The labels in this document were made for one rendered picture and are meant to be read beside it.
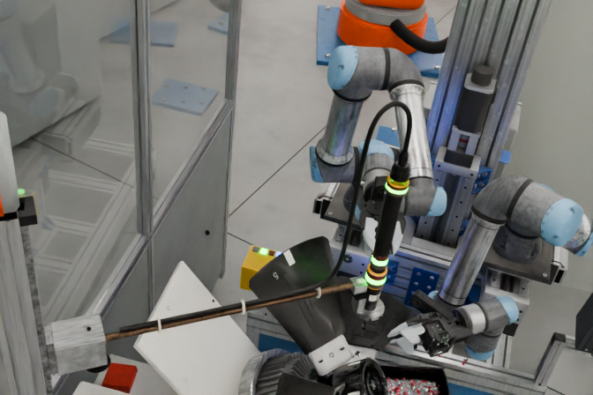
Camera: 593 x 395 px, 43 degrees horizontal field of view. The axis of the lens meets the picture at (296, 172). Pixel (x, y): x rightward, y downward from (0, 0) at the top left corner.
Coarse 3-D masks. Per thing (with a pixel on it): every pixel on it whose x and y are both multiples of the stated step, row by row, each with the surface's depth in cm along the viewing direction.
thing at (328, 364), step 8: (328, 344) 168; (336, 344) 168; (344, 344) 169; (312, 352) 167; (320, 352) 167; (328, 352) 168; (336, 352) 168; (344, 352) 169; (312, 360) 167; (328, 360) 168; (336, 360) 168; (344, 360) 169; (320, 368) 167; (328, 368) 168
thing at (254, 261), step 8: (264, 248) 220; (248, 256) 216; (256, 256) 217; (264, 256) 217; (272, 256) 217; (248, 264) 214; (256, 264) 214; (264, 264) 214; (248, 272) 213; (256, 272) 213; (240, 280) 217; (248, 280) 215; (248, 288) 217
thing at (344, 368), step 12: (360, 360) 167; (372, 360) 169; (312, 372) 170; (336, 372) 167; (348, 372) 165; (360, 372) 163; (372, 372) 167; (336, 384) 165; (348, 384) 163; (360, 384) 161; (384, 384) 170
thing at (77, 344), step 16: (64, 320) 139; (80, 320) 140; (96, 320) 140; (48, 336) 135; (64, 336) 136; (80, 336) 137; (96, 336) 137; (48, 352) 135; (64, 352) 134; (80, 352) 136; (96, 352) 138; (64, 368) 137; (80, 368) 139
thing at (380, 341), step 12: (348, 300) 191; (384, 300) 194; (396, 300) 197; (348, 312) 187; (384, 312) 190; (396, 312) 192; (408, 312) 194; (348, 324) 184; (360, 324) 184; (372, 324) 185; (384, 324) 186; (396, 324) 187; (348, 336) 180; (360, 336) 181; (372, 336) 181; (384, 336) 182; (372, 348) 178
